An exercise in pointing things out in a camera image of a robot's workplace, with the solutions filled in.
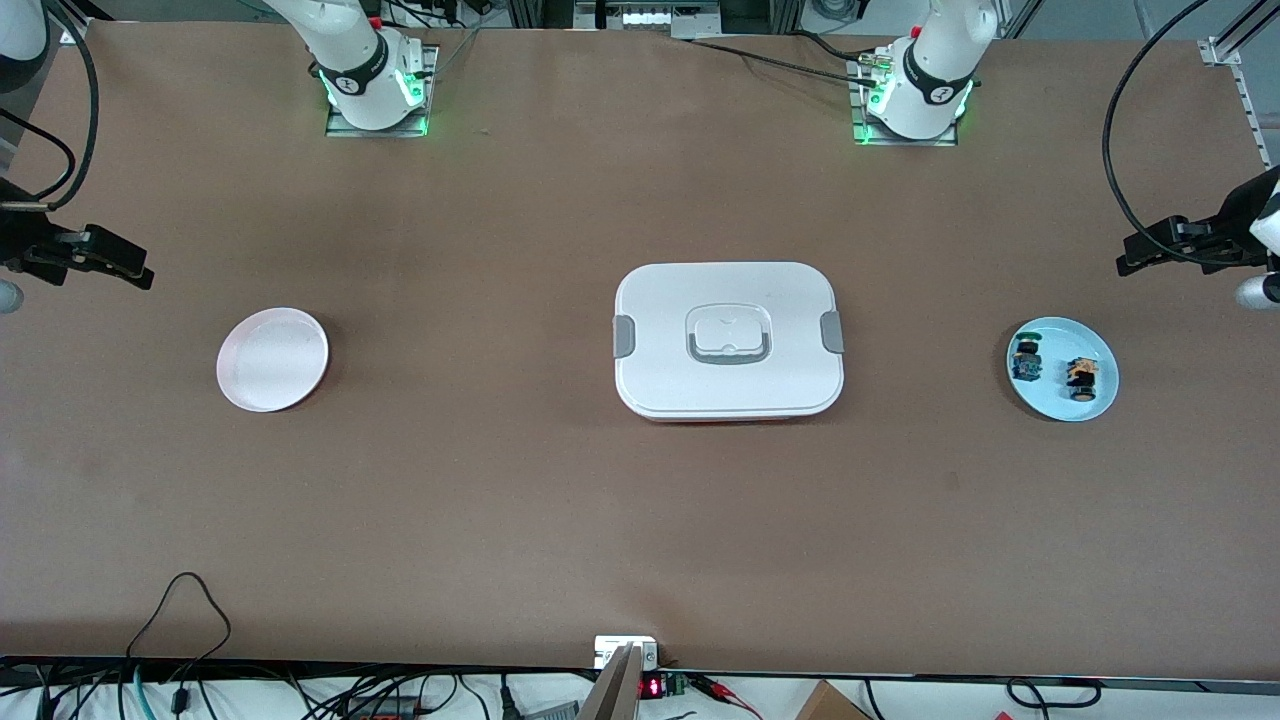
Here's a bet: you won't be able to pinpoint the white lidded box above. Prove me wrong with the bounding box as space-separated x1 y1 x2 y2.
612 261 846 423

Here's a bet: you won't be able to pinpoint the brown cardboard box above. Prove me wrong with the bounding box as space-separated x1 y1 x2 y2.
795 680 871 720

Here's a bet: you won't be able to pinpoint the light blue round plate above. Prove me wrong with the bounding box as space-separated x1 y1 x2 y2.
1006 317 1120 423

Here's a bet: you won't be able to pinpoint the pink round plate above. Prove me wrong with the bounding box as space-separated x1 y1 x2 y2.
216 307 330 413

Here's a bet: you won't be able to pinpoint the white table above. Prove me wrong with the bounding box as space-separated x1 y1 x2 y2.
0 672 1280 720

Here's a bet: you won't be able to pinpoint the white socket block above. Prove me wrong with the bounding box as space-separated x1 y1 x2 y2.
594 635 659 671

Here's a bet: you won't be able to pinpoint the red test clip leads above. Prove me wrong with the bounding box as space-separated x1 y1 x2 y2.
690 673 761 720

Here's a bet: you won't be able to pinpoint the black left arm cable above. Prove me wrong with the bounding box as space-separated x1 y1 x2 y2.
1103 0 1231 266

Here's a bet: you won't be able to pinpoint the aluminium frame post with bracket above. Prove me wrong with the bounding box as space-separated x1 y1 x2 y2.
1198 0 1280 136

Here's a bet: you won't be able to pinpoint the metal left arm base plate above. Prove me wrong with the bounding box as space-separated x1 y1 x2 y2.
852 55 959 148

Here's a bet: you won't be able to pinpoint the thin black looped cable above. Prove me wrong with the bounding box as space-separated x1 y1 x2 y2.
125 572 233 666

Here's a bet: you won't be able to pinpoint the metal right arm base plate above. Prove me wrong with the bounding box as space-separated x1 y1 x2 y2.
325 45 439 138

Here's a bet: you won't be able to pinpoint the black cable to arm base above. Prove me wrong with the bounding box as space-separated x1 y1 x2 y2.
690 30 881 83

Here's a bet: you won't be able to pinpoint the black adapter cable loop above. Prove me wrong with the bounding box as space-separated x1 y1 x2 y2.
1005 678 1103 711

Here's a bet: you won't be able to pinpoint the grey camera pole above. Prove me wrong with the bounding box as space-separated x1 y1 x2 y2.
575 645 641 720

